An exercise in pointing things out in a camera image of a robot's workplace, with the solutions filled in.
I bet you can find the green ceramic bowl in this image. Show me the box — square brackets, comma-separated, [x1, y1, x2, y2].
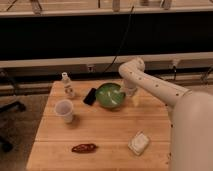
[95, 83, 126, 109]

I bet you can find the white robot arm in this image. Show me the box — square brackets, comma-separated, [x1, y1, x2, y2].
[119, 58, 213, 171]

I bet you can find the black rectangular object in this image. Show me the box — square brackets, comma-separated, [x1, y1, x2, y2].
[83, 88, 96, 105]

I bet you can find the white packaged sponge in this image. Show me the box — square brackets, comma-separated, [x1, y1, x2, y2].
[128, 131, 150, 156]

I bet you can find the clear plastic bottle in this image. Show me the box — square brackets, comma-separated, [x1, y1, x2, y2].
[62, 72, 75, 98]

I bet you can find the translucent plastic cup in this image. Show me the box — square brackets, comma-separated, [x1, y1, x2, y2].
[54, 99, 74, 123]

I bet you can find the dark red chili pepper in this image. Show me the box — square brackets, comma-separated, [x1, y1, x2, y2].
[71, 143, 97, 154]

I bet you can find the wall power outlet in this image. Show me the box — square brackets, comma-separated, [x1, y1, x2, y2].
[87, 65, 94, 72]

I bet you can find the black hanging cable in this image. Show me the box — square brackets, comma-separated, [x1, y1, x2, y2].
[101, 4, 135, 74]

